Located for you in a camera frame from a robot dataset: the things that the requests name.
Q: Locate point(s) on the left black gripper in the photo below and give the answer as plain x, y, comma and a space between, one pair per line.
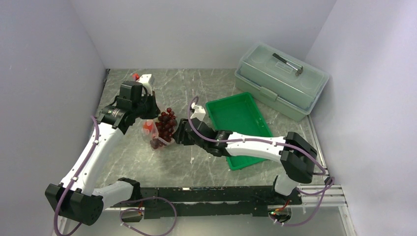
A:
155, 110

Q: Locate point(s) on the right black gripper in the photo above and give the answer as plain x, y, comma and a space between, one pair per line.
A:
180, 135

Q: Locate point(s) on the purple grape bunch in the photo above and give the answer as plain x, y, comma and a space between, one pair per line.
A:
164, 127

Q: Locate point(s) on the clear zip top bag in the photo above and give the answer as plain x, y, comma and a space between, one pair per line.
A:
147, 138

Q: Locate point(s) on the red mango fruit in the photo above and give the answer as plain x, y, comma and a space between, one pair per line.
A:
147, 127

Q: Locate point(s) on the green plastic tray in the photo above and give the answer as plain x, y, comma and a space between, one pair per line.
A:
238, 113

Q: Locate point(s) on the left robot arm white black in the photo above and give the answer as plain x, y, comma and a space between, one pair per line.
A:
76, 196

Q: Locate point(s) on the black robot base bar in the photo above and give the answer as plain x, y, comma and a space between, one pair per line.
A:
256, 201

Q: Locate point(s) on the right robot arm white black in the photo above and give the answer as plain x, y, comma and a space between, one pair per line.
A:
296, 155

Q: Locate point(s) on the pale green lidded storage box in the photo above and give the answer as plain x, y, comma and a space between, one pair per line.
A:
280, 81

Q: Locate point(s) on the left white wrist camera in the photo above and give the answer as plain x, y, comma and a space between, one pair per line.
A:
147, 80

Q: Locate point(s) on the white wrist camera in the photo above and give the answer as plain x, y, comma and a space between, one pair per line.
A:
147, 80
197, 111

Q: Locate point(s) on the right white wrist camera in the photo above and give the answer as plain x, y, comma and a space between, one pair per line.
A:
197, 111

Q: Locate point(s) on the aluminium frame rail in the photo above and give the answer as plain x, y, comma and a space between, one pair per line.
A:
329, 195

